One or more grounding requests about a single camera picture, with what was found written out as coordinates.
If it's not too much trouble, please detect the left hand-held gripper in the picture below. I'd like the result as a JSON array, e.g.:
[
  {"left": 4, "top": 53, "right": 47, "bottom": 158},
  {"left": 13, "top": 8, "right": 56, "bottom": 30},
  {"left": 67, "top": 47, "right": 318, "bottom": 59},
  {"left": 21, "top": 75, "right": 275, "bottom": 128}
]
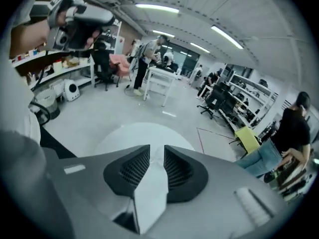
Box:
[{"left": 29, "top": 0, "right": 117, "bottom": 52}]

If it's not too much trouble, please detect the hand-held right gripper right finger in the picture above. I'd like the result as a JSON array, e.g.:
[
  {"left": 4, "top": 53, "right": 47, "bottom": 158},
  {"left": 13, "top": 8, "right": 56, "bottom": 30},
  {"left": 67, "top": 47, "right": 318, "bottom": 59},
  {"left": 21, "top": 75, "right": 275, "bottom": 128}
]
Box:
[{"left": 149, "top": 145, "right": 287, "bottom": 239}]

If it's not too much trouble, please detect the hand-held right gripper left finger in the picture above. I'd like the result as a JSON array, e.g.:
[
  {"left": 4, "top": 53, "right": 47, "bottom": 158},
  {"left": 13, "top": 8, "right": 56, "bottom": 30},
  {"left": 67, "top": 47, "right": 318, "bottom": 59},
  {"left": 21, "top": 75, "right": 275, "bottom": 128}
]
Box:
[{"left": 43, "top": 144, "right": 151, "bottom": 239}]

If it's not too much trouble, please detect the person's left forearm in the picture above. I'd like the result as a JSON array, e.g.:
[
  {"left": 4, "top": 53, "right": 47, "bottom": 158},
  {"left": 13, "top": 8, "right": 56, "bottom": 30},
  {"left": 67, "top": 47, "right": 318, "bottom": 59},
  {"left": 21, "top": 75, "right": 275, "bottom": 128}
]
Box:
[{"left": 9, "top": 18, "right": 54, "bottom": 59}]

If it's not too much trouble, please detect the person's left hand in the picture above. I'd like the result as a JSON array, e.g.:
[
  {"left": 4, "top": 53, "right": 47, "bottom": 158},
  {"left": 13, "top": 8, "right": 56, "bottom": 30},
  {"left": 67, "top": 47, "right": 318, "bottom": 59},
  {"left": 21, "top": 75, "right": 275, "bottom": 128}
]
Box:
[{"left": 56, "top": 6, "right": 101, "bottom": 50}]

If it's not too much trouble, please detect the black office chair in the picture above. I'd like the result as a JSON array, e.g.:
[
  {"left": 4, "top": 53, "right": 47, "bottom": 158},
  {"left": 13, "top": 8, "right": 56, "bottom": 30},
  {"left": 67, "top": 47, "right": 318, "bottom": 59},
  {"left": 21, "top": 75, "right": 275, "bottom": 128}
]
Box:
[
  {"left": 91, "top": 42, "right": 121, "bottom": 92},
  {"left": 196, "top": 82, "right": 237, "bottom": 120}
]

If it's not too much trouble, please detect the pink chair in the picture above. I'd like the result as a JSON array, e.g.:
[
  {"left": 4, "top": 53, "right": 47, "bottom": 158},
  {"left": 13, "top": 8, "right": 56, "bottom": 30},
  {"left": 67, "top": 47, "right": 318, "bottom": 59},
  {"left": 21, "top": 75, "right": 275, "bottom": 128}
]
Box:
[{"left": 109, "top": 53, "right": 132, "bottom": 82}]

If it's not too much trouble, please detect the ceiling strip light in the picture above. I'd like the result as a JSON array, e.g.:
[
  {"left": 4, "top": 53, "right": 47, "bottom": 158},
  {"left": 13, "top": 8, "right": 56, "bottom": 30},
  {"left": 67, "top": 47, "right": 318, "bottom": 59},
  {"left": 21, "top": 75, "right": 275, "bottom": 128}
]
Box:
[
  {"left": 210, "top": 24, "right": 245, "bottom": 50},
  {"left": 152, "top": 29, "right": 175, "bottom": 38},
  {"left": 190, "top": 42, "right": 211, "bottom": 54},
  {"left": 135, "top": 3, "right": 180, "bottom": 14}
]

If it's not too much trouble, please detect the yellow-green chair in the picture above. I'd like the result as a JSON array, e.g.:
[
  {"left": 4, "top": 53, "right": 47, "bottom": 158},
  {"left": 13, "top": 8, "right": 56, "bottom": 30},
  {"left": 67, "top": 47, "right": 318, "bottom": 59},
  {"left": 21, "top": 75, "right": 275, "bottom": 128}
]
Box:
[{"left": 229, "top": 126, "right": 262, "bottom": 157}]

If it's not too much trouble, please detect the white shelf unit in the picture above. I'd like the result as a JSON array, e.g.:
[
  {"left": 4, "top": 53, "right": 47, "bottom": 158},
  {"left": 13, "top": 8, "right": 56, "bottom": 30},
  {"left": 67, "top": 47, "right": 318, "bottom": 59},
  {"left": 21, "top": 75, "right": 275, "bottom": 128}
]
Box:
[
  {"left": 219, "top": 72, "right": 280, "bottom": 132},
  {"left": 9, "top": 21, "right": 97, "bottom": 90}
]

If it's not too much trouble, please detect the white round side table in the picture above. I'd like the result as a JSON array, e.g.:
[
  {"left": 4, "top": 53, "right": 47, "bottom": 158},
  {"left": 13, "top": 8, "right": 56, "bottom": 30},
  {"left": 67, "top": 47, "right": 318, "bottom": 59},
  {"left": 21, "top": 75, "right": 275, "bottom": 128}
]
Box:
[{"left": 94, "top": 122, "right": 196, "bottom": 159}]

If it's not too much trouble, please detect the white round robot toy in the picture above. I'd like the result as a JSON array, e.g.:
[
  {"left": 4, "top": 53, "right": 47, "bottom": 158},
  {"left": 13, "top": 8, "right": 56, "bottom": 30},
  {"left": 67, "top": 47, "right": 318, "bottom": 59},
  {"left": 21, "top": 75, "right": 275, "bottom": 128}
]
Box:
[{"left": 63, "top": 79, "right": 81, "bottom": 102}]

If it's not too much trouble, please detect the white desk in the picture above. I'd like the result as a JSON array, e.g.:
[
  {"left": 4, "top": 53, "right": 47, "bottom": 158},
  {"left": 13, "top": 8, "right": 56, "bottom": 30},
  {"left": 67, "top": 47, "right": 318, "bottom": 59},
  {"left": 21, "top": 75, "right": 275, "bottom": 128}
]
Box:
[{"left": 143, "top": 67, "right": 178, "bottom": 108}]

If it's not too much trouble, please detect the person's white shirt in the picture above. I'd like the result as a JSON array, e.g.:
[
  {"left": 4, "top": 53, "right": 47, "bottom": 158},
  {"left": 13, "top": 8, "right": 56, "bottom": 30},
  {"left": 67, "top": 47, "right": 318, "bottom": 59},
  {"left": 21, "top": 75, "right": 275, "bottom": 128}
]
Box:
[{"left": 0, "top": 58, "right": 42, "bottom": 146}]

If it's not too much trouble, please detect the black cable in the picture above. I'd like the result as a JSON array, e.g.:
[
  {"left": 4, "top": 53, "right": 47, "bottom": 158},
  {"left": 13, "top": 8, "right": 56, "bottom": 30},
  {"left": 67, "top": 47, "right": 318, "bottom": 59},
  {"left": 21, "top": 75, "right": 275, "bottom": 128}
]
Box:
[{"left": 28, "top": 100, "right": 52, "bottom": 127}]

